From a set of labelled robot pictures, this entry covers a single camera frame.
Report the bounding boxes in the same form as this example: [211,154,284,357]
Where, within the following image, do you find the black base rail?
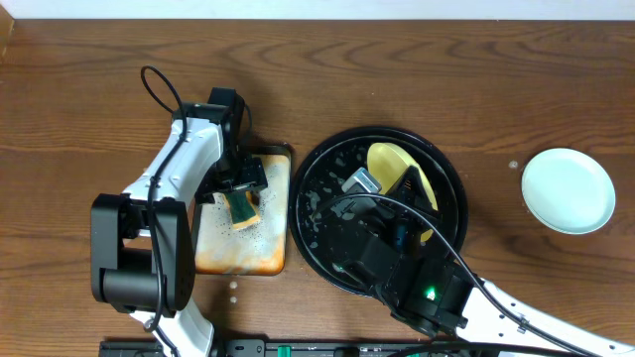
[97,338,497,357]

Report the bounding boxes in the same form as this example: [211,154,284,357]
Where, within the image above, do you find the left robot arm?
[90,87,268,356]

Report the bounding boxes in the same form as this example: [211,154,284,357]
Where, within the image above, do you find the green and yellow sponge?
[223,191,261,230]

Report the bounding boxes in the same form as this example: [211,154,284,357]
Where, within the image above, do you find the yellow plate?
[366,143,439,211]

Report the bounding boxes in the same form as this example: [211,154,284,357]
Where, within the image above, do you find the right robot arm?
[311,167,634,356]

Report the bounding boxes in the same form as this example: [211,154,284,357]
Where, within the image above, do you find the rectangular soapy black tray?
[192,145,293,276]

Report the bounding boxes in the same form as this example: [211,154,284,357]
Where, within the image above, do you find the mint plate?
[521,148,616,235]

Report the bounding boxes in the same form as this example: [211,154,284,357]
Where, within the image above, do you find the round black tray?
[289,126,468,296]

